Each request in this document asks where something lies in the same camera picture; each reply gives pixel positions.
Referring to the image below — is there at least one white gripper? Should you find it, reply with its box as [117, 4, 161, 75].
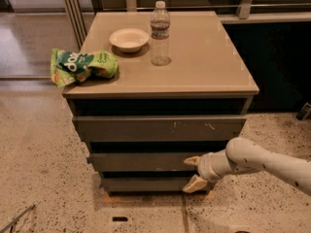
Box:
[183, 150, 232, 193]

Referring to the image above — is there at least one grey drawer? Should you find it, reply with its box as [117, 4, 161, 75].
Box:
[73, 116, 246, 142]
[101, 178, 189, 193]
[86, 152, 202, 172]

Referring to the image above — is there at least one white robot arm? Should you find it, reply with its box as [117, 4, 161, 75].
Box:
[183, 137, 311, 195]

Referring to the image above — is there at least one grey top drawer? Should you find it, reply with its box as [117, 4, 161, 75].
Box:
[73, 116, 246, 142]

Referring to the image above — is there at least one grey bottom drawer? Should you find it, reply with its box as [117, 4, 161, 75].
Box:
[101, 178, 189, 193]

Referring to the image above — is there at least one grey drawer cabinet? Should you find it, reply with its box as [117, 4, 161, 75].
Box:
[63, 12, 259, 181]

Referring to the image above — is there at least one dark object at right edge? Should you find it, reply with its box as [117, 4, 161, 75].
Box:
[296, 102, 311, 120]

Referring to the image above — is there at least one white paper bowl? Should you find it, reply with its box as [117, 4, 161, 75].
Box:
[109, 28, 149, 53]

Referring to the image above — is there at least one clear plastic water bottle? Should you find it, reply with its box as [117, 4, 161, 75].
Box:
[150, 1, 170, 66]

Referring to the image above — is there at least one green chip bag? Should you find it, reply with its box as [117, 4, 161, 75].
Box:
[51, 49, 119, 87]

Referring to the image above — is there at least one metal rod on floor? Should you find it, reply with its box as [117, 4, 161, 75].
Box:
[0, 204, 35, 233]

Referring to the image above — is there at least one metal railing frame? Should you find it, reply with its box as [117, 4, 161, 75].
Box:
[67, 0, 311, 41]

